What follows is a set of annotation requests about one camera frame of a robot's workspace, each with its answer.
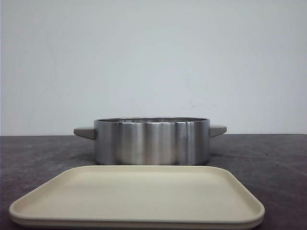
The cream rectangular tray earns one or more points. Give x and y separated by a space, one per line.
157 197

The stainless steel steamer pot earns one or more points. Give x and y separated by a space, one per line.
151 140

